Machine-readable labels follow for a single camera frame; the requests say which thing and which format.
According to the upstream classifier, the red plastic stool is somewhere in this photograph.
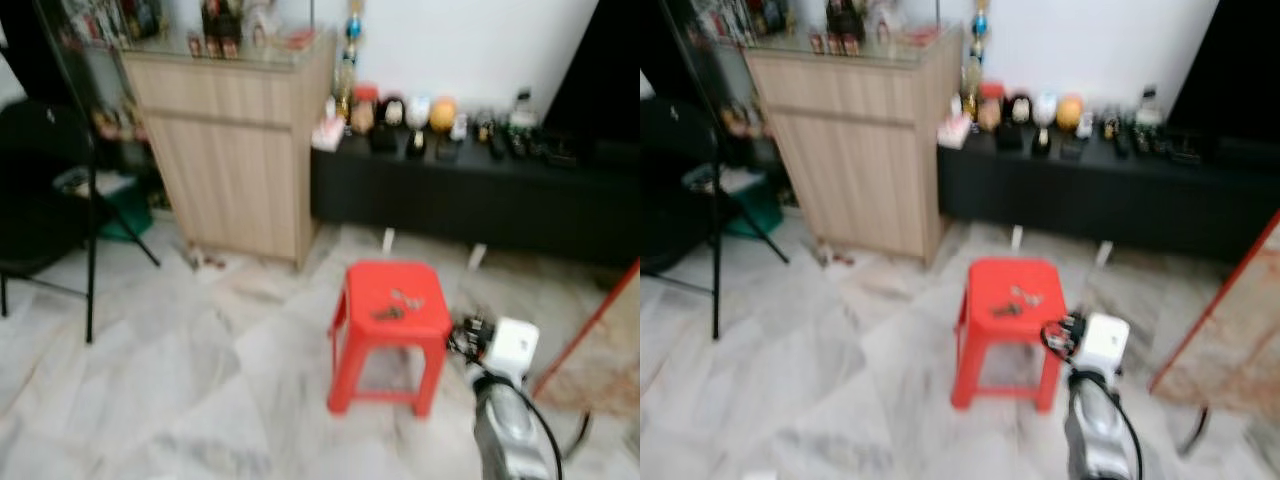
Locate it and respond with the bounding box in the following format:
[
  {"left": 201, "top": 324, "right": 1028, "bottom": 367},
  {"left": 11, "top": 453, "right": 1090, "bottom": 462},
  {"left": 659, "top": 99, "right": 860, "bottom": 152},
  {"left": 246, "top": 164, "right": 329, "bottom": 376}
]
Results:
[
  {"left": 326, "top": 260, "right": 454, "bottom": 419},
  {"left": 950, "top": 257, "right": 1069, "bottom": 413}
]

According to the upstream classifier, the red framed board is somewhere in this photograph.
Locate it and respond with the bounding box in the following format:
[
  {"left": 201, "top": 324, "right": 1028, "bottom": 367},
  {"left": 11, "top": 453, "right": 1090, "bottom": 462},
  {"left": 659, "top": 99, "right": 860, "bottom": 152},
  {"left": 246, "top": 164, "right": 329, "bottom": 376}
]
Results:
[
  {"left": 1148, "top": 210, "right": 1280, "bottom": 421},
  {"left": 530, "top": 258, "right": 641, "bottom": 421}
]

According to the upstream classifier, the black low sideboard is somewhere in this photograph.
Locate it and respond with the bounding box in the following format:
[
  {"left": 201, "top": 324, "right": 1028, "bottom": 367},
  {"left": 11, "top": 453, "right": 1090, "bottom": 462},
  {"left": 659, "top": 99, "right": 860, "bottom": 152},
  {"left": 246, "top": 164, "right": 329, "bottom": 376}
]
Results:
[
  {"left": 310, "top": 135, "right": 641, "bottom": 269},
  {"left": 937, "top": 133, "right": 1280, "bottom": 264}
]

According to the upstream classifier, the black and white figurine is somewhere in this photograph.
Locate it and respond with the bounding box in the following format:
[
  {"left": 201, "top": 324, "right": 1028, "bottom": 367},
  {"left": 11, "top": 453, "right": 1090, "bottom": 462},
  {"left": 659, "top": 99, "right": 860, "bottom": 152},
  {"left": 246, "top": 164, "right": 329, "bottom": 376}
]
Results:
[
  {"left": 372, "top": 95, "right": 406, "bottom": 154},
  {"left": 1003, "top": 92, "right": 1036, "bottom": 151}
]

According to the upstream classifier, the pink box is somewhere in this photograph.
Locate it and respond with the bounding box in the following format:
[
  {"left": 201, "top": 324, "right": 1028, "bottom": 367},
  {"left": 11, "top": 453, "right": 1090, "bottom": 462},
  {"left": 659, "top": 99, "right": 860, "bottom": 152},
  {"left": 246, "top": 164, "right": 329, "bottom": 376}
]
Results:
[
  {"left": 937, "top": 112, "right": 973, "bottom": 151},
  {"left": 312, "top": 115, "right": 346, "bottom": 153}
]

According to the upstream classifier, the red lidded jar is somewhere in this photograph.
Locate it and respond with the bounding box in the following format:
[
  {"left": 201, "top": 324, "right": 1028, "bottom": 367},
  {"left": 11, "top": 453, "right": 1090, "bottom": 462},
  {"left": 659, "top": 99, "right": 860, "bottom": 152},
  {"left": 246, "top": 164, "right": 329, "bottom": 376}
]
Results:
[
  {"left": 977, "top": 80, "right": 1006, "bottom": 133},
  {"left": 350, "top": 83, "right": 381, "bottom": 136}
]

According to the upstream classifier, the black tripod stand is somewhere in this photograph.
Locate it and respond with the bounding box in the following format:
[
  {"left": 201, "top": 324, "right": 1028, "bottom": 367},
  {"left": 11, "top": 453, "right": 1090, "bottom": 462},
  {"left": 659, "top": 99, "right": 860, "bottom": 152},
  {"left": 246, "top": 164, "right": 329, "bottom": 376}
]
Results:
[
  {"left": 660, "top": 0, "right": 791, "bottom": 341},
  {"left": 30, "top": 0, "right": 163, "bottom": 344}
]

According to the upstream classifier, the light wooden drawer cabinet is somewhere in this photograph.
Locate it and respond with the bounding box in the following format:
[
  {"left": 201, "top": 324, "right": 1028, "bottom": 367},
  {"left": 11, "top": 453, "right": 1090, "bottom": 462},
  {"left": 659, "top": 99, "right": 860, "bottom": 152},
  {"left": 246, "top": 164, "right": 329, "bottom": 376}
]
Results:
[
  {"left": 745, "top": 30, "right": 966, "bottom": 267},
  {"left": 120, "top": 30, "right": 338, "bottom": 269}
]

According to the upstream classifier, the white paper packet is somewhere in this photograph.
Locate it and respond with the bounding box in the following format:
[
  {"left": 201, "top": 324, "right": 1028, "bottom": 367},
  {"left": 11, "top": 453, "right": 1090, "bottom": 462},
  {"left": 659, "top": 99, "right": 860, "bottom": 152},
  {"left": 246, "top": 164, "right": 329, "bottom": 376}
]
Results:
[
  {"left": 683, "top": 163, "right": 766, "bottom": 196},
  {"left": 55, "top": 168, "right": 136, "bottom": 198}
]

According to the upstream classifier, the blue and gold trophy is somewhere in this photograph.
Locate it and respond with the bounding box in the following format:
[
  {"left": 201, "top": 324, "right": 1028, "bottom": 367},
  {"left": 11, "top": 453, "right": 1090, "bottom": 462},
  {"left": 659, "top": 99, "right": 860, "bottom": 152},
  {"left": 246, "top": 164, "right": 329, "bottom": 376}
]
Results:
[
  {"left": 962, "top": 0, "right": 991, "bottom": 116},
  {"left": 335, "top": 0, "right": 363, "bottom": 121}
]

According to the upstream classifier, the black television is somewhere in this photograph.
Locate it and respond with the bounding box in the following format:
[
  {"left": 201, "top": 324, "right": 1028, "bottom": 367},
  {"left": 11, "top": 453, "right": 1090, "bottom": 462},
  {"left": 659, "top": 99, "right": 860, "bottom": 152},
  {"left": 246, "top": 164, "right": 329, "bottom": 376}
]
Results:
[
  {"left": 540, "top": 0, "right": 641, "bottom": 141},
  {"left": 1165, "top": 0, "right": 1280, "bottom": 133}
]

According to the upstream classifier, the green bag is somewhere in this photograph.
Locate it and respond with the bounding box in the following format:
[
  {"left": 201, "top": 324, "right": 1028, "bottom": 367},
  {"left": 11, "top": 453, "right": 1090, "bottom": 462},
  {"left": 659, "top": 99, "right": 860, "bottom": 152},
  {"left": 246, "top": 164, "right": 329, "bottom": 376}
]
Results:
[
  {"left": 100, "top": 185, "right": 156, "bottom": 241},
  {"left": 725, "top": 185, "right": 786, "bottom": 239}
]

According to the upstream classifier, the dark bottles set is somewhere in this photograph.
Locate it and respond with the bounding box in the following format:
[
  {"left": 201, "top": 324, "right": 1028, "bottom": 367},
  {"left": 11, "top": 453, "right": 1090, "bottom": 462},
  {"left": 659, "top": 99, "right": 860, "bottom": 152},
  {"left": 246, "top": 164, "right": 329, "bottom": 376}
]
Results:
[
  {"left": 825, "top": 0, "right": 869, "bottom": 53},
  {"left": 200, "top": 0, "right": 244, "bottom": 56}
]

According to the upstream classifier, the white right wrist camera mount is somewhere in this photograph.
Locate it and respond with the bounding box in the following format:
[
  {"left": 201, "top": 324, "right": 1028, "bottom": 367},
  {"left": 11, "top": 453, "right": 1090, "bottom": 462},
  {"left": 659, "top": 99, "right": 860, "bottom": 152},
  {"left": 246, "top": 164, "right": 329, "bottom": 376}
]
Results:
[
  {"left": 1075, "top": 313, "right": 1131, "bottom": 378},
  {"left": 482, "top": 317, "right": 541, "bottom": 389}
]

